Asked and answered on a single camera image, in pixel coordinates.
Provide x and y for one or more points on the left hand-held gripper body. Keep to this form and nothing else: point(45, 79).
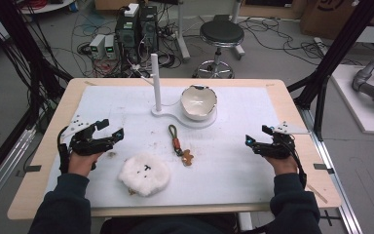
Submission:
point(87, 144)

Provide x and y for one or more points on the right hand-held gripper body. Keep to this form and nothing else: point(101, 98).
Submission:
point(280, 146)

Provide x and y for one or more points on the person's right hand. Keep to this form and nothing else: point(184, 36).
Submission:
point(285, 166)

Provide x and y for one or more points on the person's left hand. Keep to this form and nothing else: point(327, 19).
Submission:
point(82, 165)

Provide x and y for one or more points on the white table mat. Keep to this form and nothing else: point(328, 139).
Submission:
point(227, 169)

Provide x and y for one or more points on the black tape strip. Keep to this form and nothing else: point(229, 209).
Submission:
point(323, 167)
point(32, 169)

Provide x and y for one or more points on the white fluffy plush pouch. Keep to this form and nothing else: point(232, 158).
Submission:
point(144, 175)

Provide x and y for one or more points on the thin wooden stick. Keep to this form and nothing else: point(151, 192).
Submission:
point(316, 193)

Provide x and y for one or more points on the white stand with pole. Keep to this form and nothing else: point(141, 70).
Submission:
point(156, 87)

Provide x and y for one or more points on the white ceramic bowl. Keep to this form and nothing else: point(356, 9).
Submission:
point(198, 103)

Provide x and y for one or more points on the grey bench power supply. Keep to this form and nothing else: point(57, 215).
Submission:
point(110, 46)
point(96, 45)

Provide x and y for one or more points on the white floor board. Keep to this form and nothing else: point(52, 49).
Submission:
point(354, 107)

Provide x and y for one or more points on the black computer tower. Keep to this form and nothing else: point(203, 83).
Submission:
point(148, 27)
point(126, 35)

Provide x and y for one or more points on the white desk leg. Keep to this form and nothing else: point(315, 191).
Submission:
point(182, 35)
point(238, 29)

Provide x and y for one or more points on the black round stool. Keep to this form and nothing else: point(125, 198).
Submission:
point(221, 34)

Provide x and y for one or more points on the white power adapter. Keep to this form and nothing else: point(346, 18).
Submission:
point(131, 9)

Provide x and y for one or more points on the cardboard box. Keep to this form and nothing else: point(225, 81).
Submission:
point(331, 16)

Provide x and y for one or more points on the aluminium rail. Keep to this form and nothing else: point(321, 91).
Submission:
point(334, 182)
point(3, 175)

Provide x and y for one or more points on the black frame post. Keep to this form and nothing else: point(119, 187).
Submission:
point(334, 61)
point(22, 48)

